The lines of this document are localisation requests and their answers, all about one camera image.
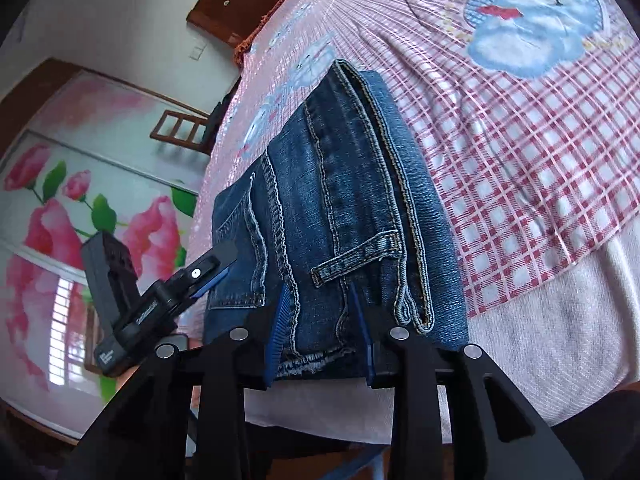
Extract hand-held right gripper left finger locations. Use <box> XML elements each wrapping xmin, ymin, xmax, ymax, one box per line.
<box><xmin>60</xmin><ymin>282</ymin><xmax>294</xmax><ymax>480</ymax></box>

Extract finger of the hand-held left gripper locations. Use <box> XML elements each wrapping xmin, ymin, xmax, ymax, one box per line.
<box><xmin>159</xmin><ymin>239</ymin><xmax>239</xmax><ymax>312</ymax></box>

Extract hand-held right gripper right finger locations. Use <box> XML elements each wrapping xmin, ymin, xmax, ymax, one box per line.
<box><xmin>350</xmin><ymin>285</ymin><xmax>586</xmax><ymax>480</ymax></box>

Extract blue denim pants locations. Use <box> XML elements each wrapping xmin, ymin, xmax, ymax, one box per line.
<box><xmin>202</xmin><ymin>59</ymin><xmax>471</xmax><ymax>382</ymax></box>

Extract floral sliding door wardrobe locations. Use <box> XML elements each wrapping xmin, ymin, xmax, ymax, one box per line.
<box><xmin>0</xmin><ymin>57</ymin><xmax>237</xmax><ymax>443</ymax></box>

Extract wooden chair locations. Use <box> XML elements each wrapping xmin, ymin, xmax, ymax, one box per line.
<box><xmin>149</xmin><ymin>102</ymin><xmax>223</xmax><ymax>157</ymax></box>

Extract dark cloth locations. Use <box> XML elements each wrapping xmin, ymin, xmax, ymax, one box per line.
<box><xmin>206</xmin><ymin>101</ymin><xmax>227</xmax><ymax>155</ymax></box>

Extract pale pink textured blanket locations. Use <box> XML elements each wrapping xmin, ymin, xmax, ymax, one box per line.
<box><xmin>240</xmin><ymin>230</ymin><xmax>640</xmax><ymax>446</ymax></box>

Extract pink checked bed sheet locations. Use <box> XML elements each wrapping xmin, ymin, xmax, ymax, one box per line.
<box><xmin>187</xmin><ymin>0</ymin><xmax>640</xmax><ymax>336</ymax></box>

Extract orange fringed cloth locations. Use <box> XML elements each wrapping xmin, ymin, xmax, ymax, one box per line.
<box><xmin>231</xmin><ymin>0</ymin><xmax>313</xmax><ymax>67</ymax></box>

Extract wooden bed headboard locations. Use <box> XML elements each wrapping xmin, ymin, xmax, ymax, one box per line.
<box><xmin>186</xmin><ymin>0</ymin><xmax>321</xmax><ymax>52</ymax></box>

